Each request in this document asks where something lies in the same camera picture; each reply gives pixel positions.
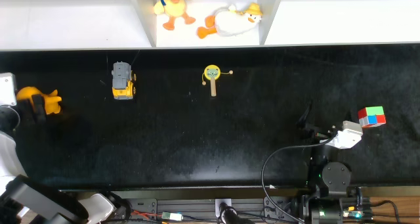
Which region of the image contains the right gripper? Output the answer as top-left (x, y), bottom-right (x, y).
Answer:
top-left (297, 101), bottom-right (354, 142)

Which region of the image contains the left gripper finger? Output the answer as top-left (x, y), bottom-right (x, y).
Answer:
top-left (31, 94), bottom-right (47, 123)

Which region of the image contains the yellow rubber duck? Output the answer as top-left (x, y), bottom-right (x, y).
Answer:
top-left (16, 86), bottom-right (63, 116)

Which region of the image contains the grey and yellow toy truck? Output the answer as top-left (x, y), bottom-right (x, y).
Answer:
top-left (111, 61), bottom-right (138, 101)

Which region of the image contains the yellow rattle drum toy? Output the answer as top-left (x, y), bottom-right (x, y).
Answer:
top-left (201, 64), bottom-right (234, 97)

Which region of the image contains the many-coloured puzzle cube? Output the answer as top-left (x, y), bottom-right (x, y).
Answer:
top-left (357, 106), bottom-right (387, 129)

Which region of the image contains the white shelf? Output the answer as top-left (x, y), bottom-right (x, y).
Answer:
top-left (0, 0), bottom-right (420, 52)

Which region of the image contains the white plush duck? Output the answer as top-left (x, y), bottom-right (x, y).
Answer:
top-left (196, 2), bottom-right (264, 39)

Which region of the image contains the yellow plush duck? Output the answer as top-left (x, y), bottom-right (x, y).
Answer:
top-left (153, 0), bottom-right (197, 32)

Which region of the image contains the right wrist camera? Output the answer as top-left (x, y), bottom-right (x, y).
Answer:
top-left (324, 120), bottom-right (364, 150)

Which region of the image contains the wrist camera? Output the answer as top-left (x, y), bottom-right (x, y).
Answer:
top-left (324, 120), bottom-right (364, 150)
top-left (0, 72), bottom-right (18, 107)

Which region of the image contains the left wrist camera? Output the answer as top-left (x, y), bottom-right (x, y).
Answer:
top-left (0, 72), bottom-right (18, 107)

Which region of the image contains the black cable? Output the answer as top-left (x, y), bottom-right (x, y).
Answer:
top-left (261, 134), bottom-right (339, 224)

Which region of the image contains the mounting rail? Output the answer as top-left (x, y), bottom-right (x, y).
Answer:
top-left (124, 196), bottom-right (400, 224)

